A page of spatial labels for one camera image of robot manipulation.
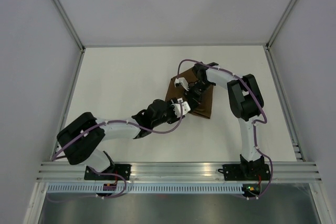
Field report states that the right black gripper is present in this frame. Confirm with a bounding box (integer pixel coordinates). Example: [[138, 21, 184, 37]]
[[183, 81, 213, 112]]

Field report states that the brown cloth napkin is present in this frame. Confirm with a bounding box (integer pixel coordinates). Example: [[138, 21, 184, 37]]
[[165, 68, 214, 119]]

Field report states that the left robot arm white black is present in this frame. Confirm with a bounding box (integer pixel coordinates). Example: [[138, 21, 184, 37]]
[[51, 98, 191, 180]]

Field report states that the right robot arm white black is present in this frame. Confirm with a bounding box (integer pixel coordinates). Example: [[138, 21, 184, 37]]
[[185, 61, 271, 181]]

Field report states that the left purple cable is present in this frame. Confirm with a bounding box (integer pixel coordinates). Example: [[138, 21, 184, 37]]
[[48, 105, 184, 204]]

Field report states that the purple cable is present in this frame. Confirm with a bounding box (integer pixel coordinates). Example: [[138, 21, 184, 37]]
[[177, 59, 274, 201], [48, 105, 184, 204]]

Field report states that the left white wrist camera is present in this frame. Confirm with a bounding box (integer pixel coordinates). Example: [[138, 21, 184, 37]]
[[172, 98, 191, 118]]

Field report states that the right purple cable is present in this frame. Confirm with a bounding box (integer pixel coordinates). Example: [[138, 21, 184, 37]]
[[177, 59, 274, 201]]

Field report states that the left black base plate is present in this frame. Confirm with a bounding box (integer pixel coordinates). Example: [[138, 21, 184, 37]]
[[84, 164, 131, 181]]

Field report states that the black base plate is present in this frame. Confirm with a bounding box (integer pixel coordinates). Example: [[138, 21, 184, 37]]
[[84, 164, 131, 181], [222, 164, 271, 181]]

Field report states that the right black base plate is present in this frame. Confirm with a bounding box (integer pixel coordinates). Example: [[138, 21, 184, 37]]
[[222, 164, 271, 181]]

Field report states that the aluminium front rail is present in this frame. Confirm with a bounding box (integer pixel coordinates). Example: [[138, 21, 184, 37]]
[[36, 162, 322, 183]]

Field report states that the white slotted cable duct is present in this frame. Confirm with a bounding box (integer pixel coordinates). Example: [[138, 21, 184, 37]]
[[47, 182, 243, 194]]

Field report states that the right aluminium frame post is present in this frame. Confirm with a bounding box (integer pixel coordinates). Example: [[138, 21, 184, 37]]
[[264, 0, 299, 50]]

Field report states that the aluminium frame post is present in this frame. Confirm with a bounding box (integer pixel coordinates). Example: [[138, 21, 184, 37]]
[[51, 0, 85, 52], [264, 0, 299, 50]]

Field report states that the left aluminium frame post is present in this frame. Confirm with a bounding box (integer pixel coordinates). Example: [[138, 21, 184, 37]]
[[51, 0, 85, 52]]

